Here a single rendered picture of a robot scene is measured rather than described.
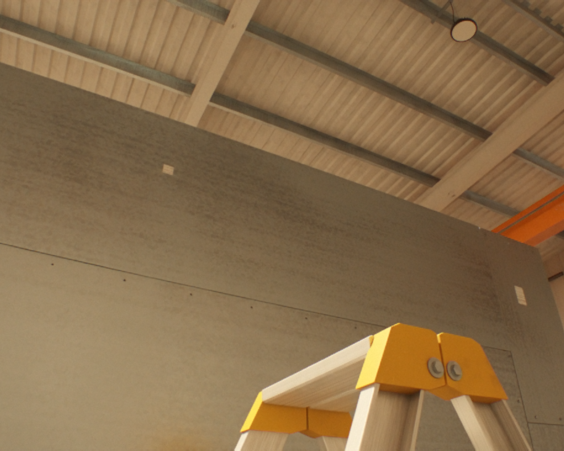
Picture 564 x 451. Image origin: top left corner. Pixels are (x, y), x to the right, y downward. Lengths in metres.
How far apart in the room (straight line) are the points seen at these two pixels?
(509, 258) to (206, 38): 6.02
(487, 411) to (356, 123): 7.96
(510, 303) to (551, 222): 7.37
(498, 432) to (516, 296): 1.47
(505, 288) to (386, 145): 7.14
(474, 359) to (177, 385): 0.72
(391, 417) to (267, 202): 1.03
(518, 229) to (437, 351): 9.22
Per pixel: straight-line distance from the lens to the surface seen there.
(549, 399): 2.04
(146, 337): 1.17
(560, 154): 10.63
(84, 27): 7.70
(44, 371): 1.12
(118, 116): 1.49
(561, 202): 9.41
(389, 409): 0.56
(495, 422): 0.68
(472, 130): 9.07
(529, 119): 8.84
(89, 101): 1.51
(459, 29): 6.67
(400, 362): 0.55
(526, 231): 9.67
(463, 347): 0.63
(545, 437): 1.95
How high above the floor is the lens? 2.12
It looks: 33 degrees up
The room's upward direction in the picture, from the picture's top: straight up
